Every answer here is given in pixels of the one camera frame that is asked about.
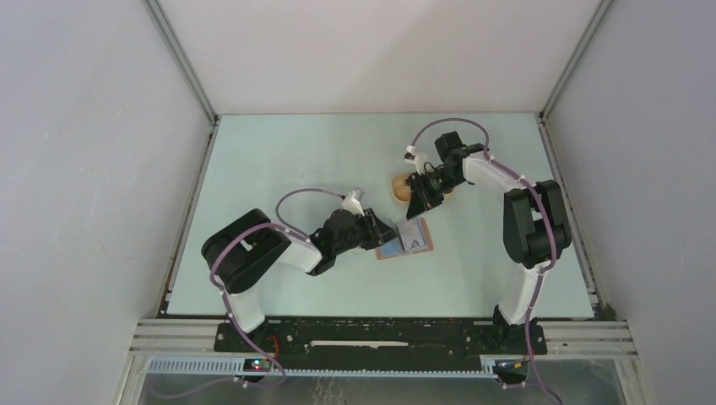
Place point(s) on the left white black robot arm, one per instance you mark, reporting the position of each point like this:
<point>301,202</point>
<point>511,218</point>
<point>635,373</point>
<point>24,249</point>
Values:
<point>241,253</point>

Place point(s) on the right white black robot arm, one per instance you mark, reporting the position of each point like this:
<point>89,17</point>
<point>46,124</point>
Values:
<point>535,229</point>

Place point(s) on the beige oval tray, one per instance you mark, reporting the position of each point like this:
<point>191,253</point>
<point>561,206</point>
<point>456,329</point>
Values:
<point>403,184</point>

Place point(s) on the white slotted cable duct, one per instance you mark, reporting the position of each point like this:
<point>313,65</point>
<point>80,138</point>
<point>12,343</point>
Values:
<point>241,366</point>

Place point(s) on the aluminium frame rail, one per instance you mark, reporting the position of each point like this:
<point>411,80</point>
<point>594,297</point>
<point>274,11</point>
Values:
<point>564,339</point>

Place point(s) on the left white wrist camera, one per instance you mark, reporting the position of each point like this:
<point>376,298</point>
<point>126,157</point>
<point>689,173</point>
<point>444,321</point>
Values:
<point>352,202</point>

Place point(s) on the orange leather card holder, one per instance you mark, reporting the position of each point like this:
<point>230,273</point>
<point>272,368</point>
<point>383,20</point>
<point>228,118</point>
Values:
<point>413,238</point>

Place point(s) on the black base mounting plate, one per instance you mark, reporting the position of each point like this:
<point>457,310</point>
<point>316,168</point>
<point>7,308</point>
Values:
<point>385,343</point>

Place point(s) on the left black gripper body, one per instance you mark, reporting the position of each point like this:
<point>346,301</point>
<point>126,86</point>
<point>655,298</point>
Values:
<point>354,240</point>

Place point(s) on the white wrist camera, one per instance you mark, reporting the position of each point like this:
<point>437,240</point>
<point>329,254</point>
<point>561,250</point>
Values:
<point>416,158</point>
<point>352,202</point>

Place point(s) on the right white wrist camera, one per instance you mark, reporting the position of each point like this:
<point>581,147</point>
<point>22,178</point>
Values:
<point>416,158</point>

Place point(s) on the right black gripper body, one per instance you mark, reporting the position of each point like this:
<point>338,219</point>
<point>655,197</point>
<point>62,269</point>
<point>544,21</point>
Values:
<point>437,182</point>

